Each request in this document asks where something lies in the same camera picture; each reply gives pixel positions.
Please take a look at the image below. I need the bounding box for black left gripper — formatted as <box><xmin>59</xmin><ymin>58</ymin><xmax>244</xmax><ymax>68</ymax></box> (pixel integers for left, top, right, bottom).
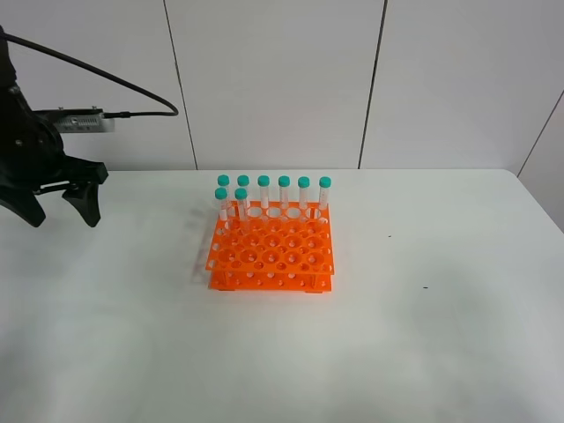
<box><xmin>0</xmin><ymin>85</ymin><xmax>108</xmax><ymax>227</ymax></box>

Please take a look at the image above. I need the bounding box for green cap test tube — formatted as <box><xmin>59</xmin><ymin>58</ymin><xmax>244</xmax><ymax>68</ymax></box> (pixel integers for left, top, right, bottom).
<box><xmin>234</xmin><ymin>188</ymin><xmax>249</xmax><ymax>233</ymax></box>

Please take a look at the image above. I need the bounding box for second row tube leftmost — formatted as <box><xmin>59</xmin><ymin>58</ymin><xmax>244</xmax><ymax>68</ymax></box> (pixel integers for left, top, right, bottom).
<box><xmin>214</xmin><ymin>188</ymin><xmax>229</xmax><ymax>221</ymax></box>

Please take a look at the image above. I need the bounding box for black camera cable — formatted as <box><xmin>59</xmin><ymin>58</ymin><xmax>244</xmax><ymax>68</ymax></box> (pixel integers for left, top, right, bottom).
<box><xmin>0</xmin><ymin>33</ymin><xmax>180</xmax><ymax>120</ymax></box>

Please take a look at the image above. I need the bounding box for orange test tube rack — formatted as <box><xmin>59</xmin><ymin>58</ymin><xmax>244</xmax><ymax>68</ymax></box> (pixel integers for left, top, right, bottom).
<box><xmin>205</xmin><ymin>200</ymin><xmax>335</xmax><ymax>293</ymax></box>

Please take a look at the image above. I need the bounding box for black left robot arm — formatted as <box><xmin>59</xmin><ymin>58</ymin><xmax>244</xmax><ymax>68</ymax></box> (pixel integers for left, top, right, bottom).
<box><xmin>1</xmin><ymin>33</ymin><xmax>108</xmax><ymax>227</ymax></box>

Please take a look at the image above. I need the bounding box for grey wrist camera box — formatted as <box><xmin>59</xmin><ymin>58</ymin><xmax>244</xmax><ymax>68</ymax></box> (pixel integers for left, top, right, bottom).
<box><xmin>49</xmin><ymin>108</ymin><xmax>115</xmax><ymax>134</ymax></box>

